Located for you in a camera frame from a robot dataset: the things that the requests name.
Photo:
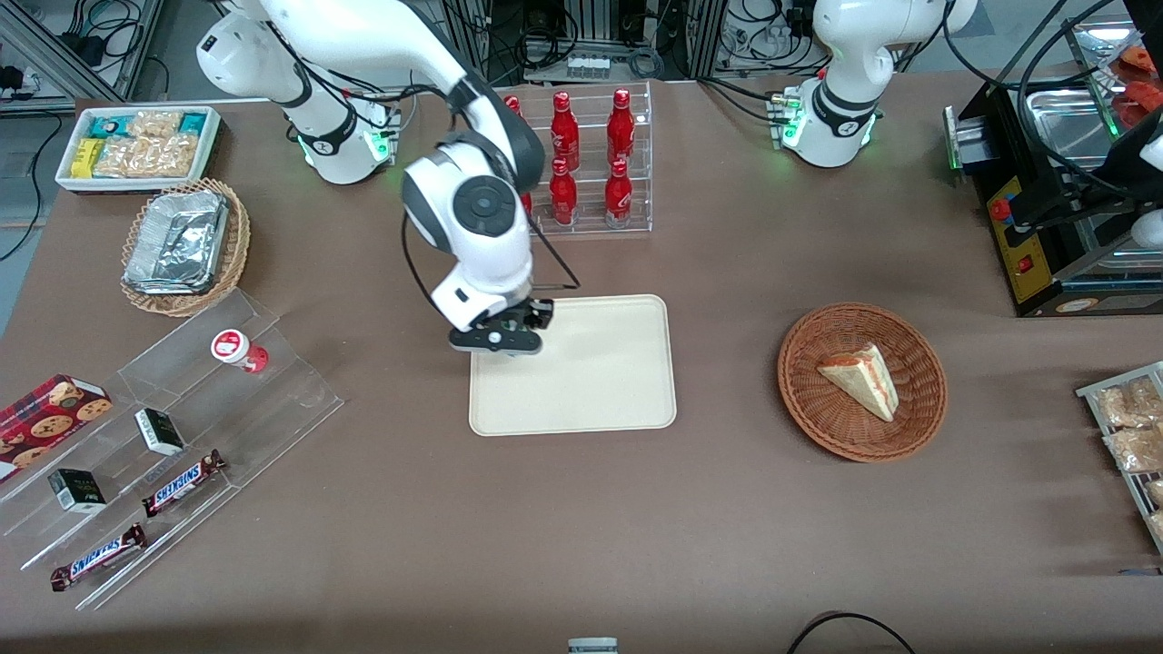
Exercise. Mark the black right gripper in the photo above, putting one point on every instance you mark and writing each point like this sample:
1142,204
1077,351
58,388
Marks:
536,314

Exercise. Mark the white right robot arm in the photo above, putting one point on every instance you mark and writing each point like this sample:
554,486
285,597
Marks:
472,245

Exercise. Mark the cream plastic tray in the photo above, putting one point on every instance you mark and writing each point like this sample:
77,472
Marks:
600,372

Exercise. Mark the tray of packaged snacks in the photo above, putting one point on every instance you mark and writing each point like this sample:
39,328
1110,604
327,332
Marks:
1090,392

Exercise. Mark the stainless steel tray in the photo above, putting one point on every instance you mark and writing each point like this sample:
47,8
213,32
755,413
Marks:
1063,123

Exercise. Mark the red cola bottle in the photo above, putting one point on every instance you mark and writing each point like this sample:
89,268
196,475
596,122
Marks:
564,132
621,127
527,204
563,195
513,105
619,193

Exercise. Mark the clear acrylic bottle rack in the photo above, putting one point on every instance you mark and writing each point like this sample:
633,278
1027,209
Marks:
636,182

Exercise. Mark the clear acrylic stepped stand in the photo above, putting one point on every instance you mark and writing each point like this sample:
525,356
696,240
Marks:
263,409

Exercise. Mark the red capped yogurt bottle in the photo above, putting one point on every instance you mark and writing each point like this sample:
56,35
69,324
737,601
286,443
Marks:
236,349

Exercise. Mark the light wicker basket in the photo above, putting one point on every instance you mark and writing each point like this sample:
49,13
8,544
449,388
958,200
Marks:
238,245

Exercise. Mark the white power strip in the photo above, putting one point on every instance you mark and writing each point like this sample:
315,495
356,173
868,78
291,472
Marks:
588,66

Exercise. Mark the grey box at table edge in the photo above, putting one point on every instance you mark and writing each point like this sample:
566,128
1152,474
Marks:
592,646

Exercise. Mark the round brown wicker basket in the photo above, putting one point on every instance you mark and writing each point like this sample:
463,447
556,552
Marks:
818,409

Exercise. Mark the aluminium foil container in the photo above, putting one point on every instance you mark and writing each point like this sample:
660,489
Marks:
177,241

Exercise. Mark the white plastic snack bin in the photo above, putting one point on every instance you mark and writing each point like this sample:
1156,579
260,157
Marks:
211,145

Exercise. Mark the Snickers chocolate bar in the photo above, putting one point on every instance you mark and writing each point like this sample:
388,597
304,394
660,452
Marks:
98,557
182,484

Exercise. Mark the small black box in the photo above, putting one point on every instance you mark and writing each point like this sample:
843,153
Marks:
159,431
76,490

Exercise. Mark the wrapped triangle sandwich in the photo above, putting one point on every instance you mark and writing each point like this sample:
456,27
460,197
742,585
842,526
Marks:
863,381

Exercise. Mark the teal snack packet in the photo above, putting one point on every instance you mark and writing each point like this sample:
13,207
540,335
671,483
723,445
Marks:
193,123
105,125

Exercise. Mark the clear bag of crackers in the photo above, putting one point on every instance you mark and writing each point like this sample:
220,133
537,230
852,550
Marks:
150,158
154,123

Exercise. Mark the yellow snack packet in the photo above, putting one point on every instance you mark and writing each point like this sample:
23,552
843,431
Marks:
86,158

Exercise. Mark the red plaid cookie box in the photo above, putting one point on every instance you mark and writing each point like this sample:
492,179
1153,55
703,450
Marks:
45,420

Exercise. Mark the black sealing machine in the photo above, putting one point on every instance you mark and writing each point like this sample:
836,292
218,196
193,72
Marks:
1036,263

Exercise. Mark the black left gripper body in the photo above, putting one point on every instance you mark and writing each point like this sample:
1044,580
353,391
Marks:
1104,195

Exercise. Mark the clear bag of pastry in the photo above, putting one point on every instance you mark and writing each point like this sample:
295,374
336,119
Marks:
1138,450
1128,405

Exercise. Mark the red packaged food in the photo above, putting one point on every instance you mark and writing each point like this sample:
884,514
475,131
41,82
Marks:
1140,95

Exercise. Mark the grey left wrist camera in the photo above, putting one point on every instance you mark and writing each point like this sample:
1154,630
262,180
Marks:
1149,227

